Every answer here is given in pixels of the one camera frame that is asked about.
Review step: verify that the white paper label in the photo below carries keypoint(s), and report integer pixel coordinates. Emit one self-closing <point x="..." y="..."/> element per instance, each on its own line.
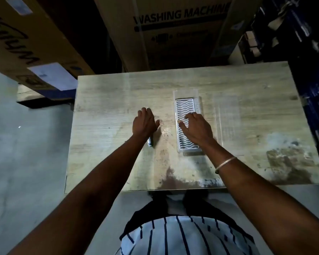
<point x="54" y="75"/>

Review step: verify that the striped white shirt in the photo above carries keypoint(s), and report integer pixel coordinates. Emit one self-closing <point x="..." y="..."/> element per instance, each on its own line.
<point x="183" y="236"/>

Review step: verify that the slim metal pen tool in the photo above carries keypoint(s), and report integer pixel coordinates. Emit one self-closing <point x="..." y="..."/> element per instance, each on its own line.
<point x="150" y="142"/>

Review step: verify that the person's left forearm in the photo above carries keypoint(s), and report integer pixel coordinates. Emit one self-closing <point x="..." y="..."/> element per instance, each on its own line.
<point x="90" y="193"/>

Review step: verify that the metal bangle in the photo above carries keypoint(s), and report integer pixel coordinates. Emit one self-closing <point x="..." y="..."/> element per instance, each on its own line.
<point x="224" y="164"/>

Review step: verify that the person's right forearm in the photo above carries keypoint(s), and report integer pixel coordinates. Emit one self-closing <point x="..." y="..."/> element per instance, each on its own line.
<point x="260" y="199"/>

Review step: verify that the large cardboard box with handwriting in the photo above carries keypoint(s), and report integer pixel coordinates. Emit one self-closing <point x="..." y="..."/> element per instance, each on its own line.
<point x="21" y="31"/>

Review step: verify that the person's right hand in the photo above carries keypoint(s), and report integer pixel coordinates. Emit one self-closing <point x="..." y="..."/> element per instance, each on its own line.
<point x="199" y="130"/>

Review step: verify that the white wavy filter grille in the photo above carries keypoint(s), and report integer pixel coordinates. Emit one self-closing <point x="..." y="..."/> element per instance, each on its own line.
<point x="184" y="107"/>

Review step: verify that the clear plastic packaging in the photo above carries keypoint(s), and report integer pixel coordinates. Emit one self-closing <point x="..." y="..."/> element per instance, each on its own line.
<point x="223" y="119"/>

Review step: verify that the person's left thumb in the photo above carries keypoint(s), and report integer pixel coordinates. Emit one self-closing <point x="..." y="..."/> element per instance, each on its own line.
<point x="156" y="124"/>

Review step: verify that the printed cardboard appliance box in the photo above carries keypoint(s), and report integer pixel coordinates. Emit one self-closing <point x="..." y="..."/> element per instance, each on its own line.
<point x="172" y="31"/>

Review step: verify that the person's left hand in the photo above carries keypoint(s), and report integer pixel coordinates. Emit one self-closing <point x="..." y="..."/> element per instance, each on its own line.
<point x="144" y="124"/>

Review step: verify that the narrow leaning cardboard box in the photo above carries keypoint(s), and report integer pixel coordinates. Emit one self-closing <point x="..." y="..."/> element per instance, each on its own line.
<point x="234" y="26"/>

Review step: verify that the person's right thumb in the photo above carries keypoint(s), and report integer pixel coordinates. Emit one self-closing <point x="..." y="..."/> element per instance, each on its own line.
<point x="181" y="125"/>

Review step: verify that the blue metal storage rack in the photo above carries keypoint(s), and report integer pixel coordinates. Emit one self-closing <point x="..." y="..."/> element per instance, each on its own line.
<point x="303" y="50"/>

